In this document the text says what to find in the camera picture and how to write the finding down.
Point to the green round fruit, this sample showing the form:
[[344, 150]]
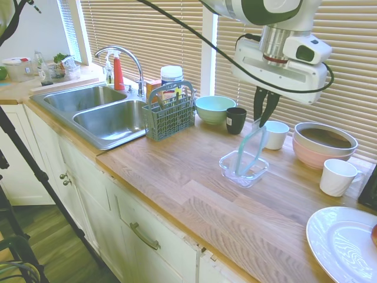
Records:
[[2, 73]]

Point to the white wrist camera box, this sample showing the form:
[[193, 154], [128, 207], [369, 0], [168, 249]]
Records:
[[315, 47]]

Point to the wide beige window blind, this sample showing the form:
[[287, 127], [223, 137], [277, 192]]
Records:
[[347, 118]]

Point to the chrome kitchen faucet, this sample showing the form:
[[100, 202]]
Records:
[[134, 59]]

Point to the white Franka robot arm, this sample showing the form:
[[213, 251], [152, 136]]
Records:
[[309, 14]]

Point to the white window frame post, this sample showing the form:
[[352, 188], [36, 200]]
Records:
[[209, 73]]

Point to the clear soap bottle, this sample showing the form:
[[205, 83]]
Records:
[[108, 75]]

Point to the narrow white window blind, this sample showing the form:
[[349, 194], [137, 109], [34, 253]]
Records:
[[69, 23]]

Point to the white canister with blue label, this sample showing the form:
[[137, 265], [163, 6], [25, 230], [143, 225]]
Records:
[[171, 75]]

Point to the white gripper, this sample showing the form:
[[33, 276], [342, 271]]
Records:
[[279, 79]]

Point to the small chrome sink sprayer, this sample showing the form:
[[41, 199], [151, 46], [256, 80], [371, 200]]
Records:
[[129, 89]]

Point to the square glass food container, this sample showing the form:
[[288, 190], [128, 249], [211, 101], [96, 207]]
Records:
[[226, 168]]

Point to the white kitchen cabinets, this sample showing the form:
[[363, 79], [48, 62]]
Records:
[[103, 206]]

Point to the black cup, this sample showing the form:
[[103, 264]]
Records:
[[235, 123]]

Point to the grey bowl with brown inside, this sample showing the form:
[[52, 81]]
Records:
[[324, 135]]

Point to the pale wooden strip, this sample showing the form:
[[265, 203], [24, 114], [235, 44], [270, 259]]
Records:
[[64, 84]]

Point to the round metal cabinet knob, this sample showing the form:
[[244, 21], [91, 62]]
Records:
[[63, 176], [67, 182]]

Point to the red apple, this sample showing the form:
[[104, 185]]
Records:
[[374, 236]]

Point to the clear box of greens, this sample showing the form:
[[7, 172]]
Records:
[[67, 70]]

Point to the clear tub with white lid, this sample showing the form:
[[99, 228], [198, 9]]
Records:
[[16, 72]]

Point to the black camera tripod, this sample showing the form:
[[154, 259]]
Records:
[[41, 177]]

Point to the red spray bottle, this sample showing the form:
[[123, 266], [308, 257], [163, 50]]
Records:
[[118, 76]]

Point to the clear lid with teal seal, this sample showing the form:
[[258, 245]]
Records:
[[250, 147]]

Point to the clear bottle with dark liquid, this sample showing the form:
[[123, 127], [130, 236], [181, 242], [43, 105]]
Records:
[[44, 73]]

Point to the stainless steel double sink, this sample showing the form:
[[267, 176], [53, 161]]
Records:
[[103, 121]]

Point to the grey plastic cutlery basket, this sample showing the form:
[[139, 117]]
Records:
[[171, 123]]

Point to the orange cardboard box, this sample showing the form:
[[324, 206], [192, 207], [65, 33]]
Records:
[[153, 87]]

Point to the black microwave oven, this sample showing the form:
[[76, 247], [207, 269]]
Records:
[[369, 191]]

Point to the dark green clamp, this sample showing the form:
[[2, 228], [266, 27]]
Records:
[[17, 240]]

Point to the white ribbed mug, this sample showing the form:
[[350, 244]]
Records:
[[335, 179]]

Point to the mint green bowl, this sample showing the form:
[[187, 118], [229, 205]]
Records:
[[215, 113]]

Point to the pink bowl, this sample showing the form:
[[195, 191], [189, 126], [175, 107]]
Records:
[[312, 159]]

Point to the white dinner plate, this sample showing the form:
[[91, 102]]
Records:
[[338, 244]]

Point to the white smooth mug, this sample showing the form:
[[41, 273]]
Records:
[[277, 138]]

